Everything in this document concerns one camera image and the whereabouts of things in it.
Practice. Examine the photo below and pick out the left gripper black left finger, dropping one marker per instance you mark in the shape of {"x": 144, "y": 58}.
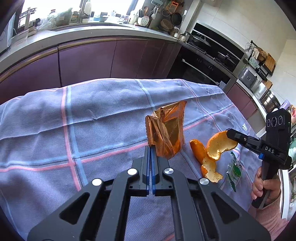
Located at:
{"x": 99, "y": 210}

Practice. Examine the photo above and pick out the golden brown snack wrapper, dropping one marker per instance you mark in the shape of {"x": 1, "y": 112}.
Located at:
{"x": 164, "y": 129}

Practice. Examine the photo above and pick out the person's right hand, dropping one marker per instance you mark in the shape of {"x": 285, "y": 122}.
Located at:
{"x": 272, "y": 185}

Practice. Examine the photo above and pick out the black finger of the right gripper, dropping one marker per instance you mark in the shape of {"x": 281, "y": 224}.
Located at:
{"x": 236, "y": 136}

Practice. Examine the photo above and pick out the white microwave oven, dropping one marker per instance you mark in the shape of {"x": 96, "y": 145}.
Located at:
{"x": 7, "y": 34}

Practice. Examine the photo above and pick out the kitchen sink faucet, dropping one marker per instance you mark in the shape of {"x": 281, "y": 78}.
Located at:
{"x": 85, "y": 11}

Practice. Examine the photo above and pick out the black built-in oven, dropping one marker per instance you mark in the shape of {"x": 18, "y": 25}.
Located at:
{"x": 208, "y": 57}

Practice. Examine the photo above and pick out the wooden cutting board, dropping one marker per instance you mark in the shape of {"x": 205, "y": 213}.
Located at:
{"x": 269, "y": 64}

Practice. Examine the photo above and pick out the green white candy wrapper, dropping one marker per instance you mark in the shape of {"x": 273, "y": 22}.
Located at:
{"x": 234, "y": 172}

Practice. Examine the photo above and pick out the pink sleeve right forearm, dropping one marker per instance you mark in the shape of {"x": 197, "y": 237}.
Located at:
{"x": 270, "y": 218}

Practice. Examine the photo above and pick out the purple plaid tablecloth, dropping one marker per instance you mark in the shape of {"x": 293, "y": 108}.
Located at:
{"x": 54, "y": 142}

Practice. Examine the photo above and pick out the orange peel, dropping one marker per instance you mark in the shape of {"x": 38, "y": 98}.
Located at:
{"x": 209, "y": 155}

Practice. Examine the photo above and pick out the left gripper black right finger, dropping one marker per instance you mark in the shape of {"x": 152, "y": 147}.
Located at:
{"x": 201, "y": 211}

